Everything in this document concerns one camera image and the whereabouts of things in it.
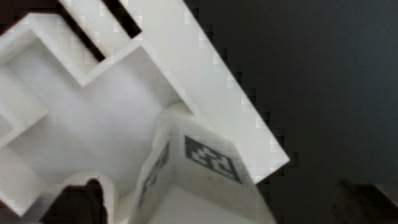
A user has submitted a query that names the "white chair seat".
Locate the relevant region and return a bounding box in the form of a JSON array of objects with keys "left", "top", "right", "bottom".
[{"left": 0, "top": 0, "right": 289, "bottom": 224}]

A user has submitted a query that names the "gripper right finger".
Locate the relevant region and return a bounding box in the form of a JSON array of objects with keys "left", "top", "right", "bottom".
[{"left": 332, "top": 179, "right": 398, "bottom": 224}]

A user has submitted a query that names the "white chair leg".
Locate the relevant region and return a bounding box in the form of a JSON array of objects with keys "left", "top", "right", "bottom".
[{"left": 126, "top": 103, "right": 277, "bottom": 224}]

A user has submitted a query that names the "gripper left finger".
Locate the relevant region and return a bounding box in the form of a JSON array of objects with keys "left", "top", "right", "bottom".
[{"left": 41, "top": 179, "right": 108, "bottom": 224}]

